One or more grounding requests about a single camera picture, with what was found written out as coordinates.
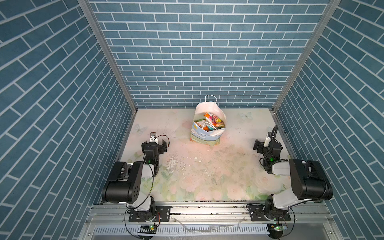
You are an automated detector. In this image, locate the pastel printed paper bag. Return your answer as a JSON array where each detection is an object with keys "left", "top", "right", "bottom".
[{"left": 190, "top": 95, "right": 227, "bottom": 147}]

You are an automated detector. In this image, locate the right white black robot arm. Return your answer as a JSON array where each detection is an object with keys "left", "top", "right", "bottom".
[{"left": 247, "top": 138, "right": 333, "bottom": 222}]

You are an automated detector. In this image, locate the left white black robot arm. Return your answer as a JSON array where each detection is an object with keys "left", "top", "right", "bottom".
[{"left": 102, "top": 139, "right": 171, "bottom": 223}]

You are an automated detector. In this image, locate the orange white snack packet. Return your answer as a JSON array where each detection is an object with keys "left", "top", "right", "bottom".
[{"left": 195, "top": 119, "right": 216, "bottom": 132}]

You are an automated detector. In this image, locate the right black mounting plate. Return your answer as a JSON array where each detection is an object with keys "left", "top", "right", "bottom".
[{"left": 246, "top": 204, "right": 291, "bottom": 222}]

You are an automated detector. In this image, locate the black mounting plate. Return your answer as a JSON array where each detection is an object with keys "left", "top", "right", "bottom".
[
  {"left": 128, "top": 205, "right": 171, "bottom": 223},
  {"left": 246, "top": 204, "right": 291, "bottom": 222}
]

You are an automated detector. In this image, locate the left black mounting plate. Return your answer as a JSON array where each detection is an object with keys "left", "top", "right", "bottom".
[{"left": 128, "top": 205, "right": 171, "bottom": 223}]

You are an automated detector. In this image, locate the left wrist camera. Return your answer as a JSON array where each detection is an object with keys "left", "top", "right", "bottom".
[{"left": 150, "top": 132, "right": 158, "bottom": 143}]

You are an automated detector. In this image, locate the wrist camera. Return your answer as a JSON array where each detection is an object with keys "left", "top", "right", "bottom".
[
  {"left": 150, "top": 132, "right": 158, "bottom": 143},
  {"left": 264, "top": 136, "right": 271, "bottom": 148}
]

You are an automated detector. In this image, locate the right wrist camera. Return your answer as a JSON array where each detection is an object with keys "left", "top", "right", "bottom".
[{"left": 264, "top": 136, "right": 271, "bottom": 148}]

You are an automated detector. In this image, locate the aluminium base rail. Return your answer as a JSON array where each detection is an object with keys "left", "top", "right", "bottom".
[{"left": 79, "top": 201, "right": 342, "bottom": 240}]

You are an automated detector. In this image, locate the white slotted cable duct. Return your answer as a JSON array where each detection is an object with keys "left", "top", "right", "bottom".
[{"left": 94, "top": 224, "right": 270, "bottom": 237}]

